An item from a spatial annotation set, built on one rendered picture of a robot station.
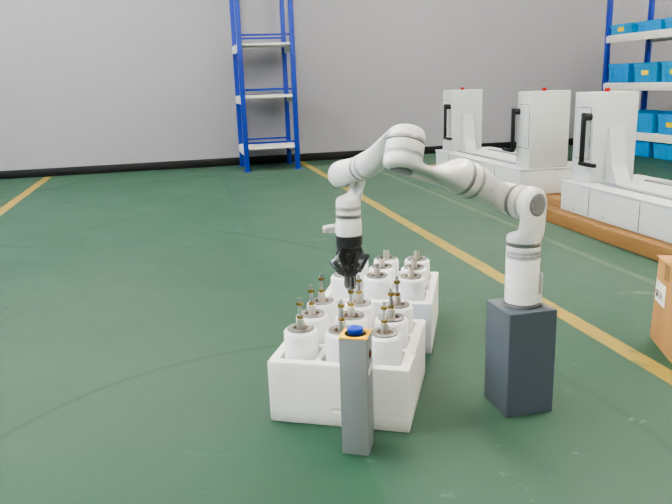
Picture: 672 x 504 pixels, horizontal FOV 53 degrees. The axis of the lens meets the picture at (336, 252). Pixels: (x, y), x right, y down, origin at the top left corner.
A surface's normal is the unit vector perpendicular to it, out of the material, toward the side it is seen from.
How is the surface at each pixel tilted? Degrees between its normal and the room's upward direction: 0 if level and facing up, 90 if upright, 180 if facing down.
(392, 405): 90
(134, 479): 0
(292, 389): 90
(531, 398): 90
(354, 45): 90
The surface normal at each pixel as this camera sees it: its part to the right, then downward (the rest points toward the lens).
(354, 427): -0.23, 0.25
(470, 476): -0.04, -0.97
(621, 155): 0.22, 0.03
